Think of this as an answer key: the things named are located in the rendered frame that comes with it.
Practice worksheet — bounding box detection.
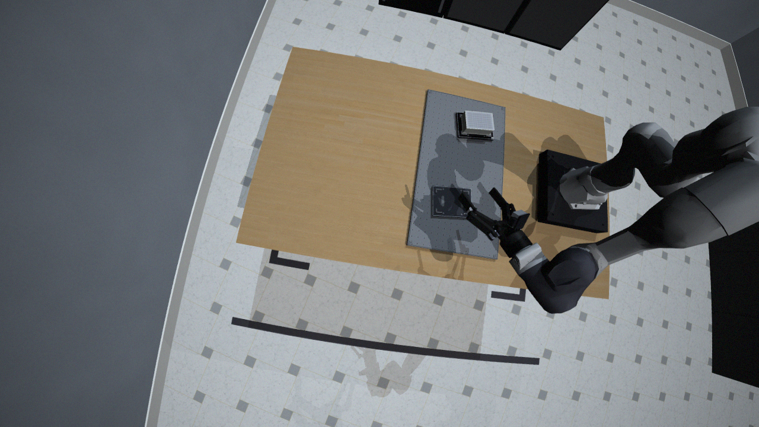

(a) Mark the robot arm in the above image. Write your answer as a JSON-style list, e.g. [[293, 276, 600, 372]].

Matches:
[[509, 107, 759, 314]]

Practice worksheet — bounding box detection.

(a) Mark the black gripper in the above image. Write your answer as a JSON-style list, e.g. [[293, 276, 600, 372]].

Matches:
[[458, 187, 532, 258]]

